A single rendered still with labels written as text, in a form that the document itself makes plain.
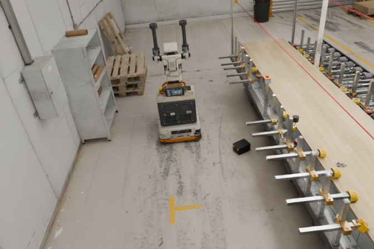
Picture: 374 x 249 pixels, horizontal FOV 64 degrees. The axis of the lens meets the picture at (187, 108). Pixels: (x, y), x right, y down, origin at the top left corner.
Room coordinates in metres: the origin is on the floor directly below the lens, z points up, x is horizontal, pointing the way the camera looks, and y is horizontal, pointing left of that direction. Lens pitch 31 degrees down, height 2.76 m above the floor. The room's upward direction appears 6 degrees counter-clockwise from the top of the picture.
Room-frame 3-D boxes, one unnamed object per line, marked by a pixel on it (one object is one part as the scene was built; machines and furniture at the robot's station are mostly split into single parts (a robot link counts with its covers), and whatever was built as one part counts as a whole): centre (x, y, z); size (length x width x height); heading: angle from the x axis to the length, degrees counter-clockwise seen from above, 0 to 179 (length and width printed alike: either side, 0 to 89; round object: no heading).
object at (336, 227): (1.26, -0.85, 0.95); 0.36 x 0.03 x 0.03; 91
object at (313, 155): (1.81, -0.96, 0.90); 0.04 x 0.04 x 0.48; 1
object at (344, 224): (1.28, -0.97, 0.95); 0.14 x 0.06 x 0.05; 1
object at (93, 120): (4.29, 1.47, 0.78); 0.90 x 0.45 x 1.55; 1
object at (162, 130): (3.90, 0.14, 0.16); 0.67 x 0.64 x 0.25; 0
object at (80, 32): (4.40, 1.48, 1.59); 0.30 x 0.08 x 0.08; 91
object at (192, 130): (3.58, 0.12, 0.23); 0.41 x 0.02 x 0.08; 90
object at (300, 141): (2.06, -0.96, 0.88); 0.04 x 0.04 x 0.48; 1
